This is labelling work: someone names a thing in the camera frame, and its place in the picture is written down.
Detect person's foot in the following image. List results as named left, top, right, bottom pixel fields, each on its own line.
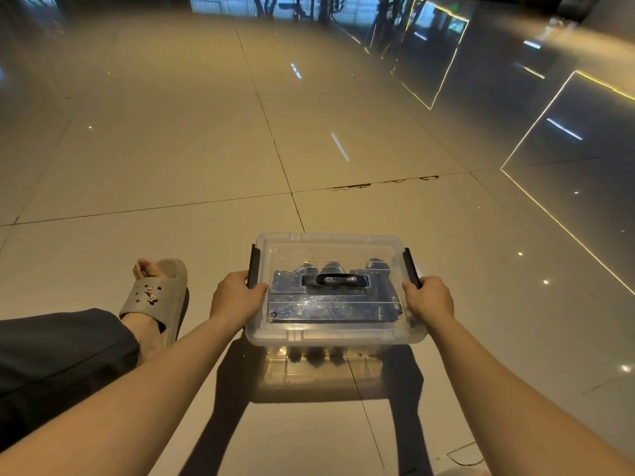
left=121, top=258, right=167, bottom=365

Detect beige rubber slipper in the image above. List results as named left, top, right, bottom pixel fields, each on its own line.
left=118, top=258, right=190, bottom=350

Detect person's right hand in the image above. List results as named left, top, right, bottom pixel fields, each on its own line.
left=401, top=275, right=455, bottom=336

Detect person's left forearm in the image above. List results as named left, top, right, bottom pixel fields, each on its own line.
left=0, top=312, right=246, bottom=476

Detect person's right forearm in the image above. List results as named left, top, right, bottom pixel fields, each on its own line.
left=426, top=312, right=635, bottom=476

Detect clear plastic storage box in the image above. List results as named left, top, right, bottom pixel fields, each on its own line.
left=244, top=232, right=429, bottom=375

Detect person's left hand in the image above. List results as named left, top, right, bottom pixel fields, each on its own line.
left=210, top=270, right=269, bottom=337

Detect dark grey shorts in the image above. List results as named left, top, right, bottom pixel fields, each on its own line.
left=0, top=308, right=142, bottom=453

